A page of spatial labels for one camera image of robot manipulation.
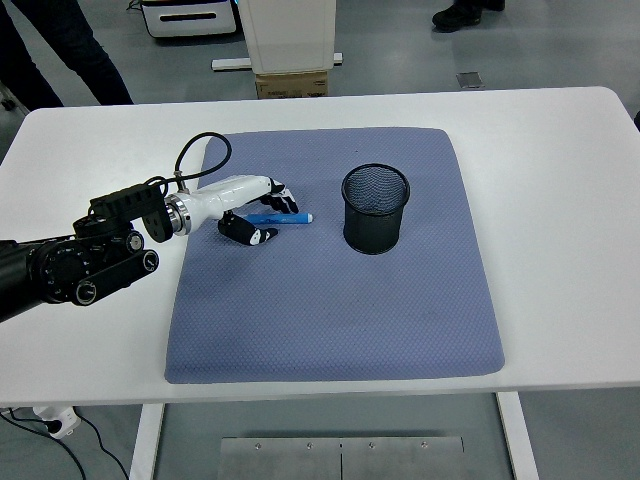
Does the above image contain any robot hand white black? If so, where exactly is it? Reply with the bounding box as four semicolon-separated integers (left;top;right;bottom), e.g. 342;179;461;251
187;174;300;248

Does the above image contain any blue marker pen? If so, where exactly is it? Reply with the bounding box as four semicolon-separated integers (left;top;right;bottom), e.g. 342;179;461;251
242;211;316;227

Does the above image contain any black mesh pen holder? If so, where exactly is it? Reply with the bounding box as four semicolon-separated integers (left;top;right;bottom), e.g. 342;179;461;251
341;163;411;255

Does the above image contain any brown cardboard box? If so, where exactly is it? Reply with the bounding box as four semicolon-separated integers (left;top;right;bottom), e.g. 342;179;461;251
254;69;330;100

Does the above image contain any white base bar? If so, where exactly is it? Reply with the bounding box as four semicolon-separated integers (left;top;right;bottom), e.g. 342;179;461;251
210;52;344;71

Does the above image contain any blue-grey textured mat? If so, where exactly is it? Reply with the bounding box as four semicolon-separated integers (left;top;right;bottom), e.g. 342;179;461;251
163;127;506;385

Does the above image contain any white appliance with black slot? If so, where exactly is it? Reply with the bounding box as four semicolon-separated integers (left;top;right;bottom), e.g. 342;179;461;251
139;0;239;40

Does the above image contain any person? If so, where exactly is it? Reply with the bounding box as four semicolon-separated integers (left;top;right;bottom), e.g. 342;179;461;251
0;0;135;109

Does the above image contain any chair caster wheel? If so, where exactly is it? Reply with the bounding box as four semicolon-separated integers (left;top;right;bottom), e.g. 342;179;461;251
0;82;26;114

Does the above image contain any white table leg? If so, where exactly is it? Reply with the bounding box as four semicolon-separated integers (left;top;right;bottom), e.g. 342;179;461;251
494;392;540;480
128;402;166;480

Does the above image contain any grey metal plate with screws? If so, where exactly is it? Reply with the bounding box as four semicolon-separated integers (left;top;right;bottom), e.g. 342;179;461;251
218;436;465;480

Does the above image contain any white power strip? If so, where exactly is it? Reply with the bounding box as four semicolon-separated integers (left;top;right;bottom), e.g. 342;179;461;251
32;405;82;440

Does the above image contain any person's foot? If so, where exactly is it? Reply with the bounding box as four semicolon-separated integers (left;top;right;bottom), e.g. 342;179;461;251
432;0;506;34

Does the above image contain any black floor cable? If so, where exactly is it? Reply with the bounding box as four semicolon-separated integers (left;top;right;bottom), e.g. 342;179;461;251
0;407;131;480

